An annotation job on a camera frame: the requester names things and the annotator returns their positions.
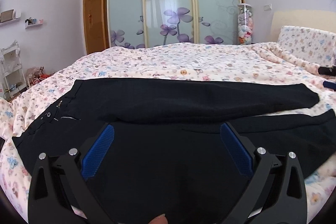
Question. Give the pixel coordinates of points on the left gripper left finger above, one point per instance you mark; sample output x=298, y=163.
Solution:
x=58, y=189

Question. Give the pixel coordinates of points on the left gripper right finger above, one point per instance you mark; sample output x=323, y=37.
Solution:
x=276, y=190

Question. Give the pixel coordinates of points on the black pants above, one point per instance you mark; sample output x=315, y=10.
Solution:
x=167, y=156

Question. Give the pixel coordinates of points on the person's thumb tip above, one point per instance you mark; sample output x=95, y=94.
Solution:
x=161, y=219

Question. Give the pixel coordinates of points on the white rack shelf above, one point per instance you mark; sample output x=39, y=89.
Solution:
x=13, y=79

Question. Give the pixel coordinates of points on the patterned pillow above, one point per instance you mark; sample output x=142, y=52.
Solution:
x=310, y=44

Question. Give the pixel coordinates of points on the clear plush toy tube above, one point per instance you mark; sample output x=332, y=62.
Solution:
x=245, y=23

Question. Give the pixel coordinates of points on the cream headboard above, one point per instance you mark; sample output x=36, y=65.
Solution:
x=318, y=19

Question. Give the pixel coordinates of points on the wooden door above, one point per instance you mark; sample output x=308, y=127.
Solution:
x=93, y=27

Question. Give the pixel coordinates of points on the glass sliding wardrobe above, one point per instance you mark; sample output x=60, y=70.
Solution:
x=173, y=1

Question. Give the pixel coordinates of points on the white wall shelf with trinkets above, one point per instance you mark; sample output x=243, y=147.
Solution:
x=33, y=22

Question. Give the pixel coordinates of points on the white wall shelf with box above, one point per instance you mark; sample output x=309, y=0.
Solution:
x=10, y=16

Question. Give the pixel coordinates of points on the white wall switch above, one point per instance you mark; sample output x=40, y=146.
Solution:
x=268, y=7

